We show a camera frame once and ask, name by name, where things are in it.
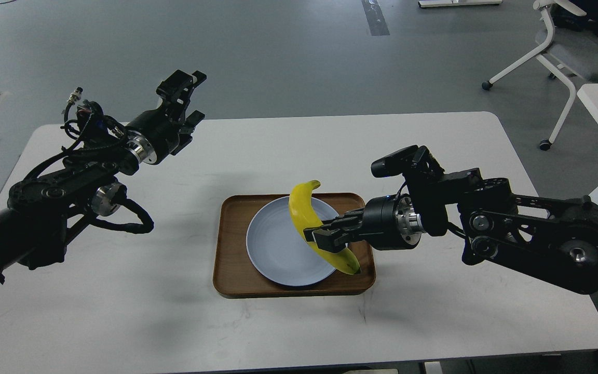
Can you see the white office chair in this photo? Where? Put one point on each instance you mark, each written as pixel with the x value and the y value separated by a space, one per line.
pixel 559 49

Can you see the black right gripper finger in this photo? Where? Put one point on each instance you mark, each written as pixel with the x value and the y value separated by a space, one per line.
pixel 350 221
pixel 332 238

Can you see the brown wooden tray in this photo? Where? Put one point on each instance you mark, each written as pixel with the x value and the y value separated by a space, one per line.
pixel 234 276

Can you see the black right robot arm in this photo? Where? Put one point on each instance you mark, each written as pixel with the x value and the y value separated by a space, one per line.
pixel 548 239

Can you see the light blue plate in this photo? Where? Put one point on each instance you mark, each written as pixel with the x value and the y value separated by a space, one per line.
pixel 278 251

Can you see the yellow banana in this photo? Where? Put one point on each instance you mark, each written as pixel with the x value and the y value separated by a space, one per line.
pixel 304 216

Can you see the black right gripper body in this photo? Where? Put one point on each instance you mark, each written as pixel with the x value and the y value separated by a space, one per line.
pixel 387 223

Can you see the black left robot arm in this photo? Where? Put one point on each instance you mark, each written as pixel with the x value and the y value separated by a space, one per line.
pixel 78 187

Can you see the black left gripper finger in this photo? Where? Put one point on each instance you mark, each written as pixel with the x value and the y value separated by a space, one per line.
pixel 186 129
pixel 176 91

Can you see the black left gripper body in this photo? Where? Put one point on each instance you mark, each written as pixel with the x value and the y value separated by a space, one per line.
pixel 152 135

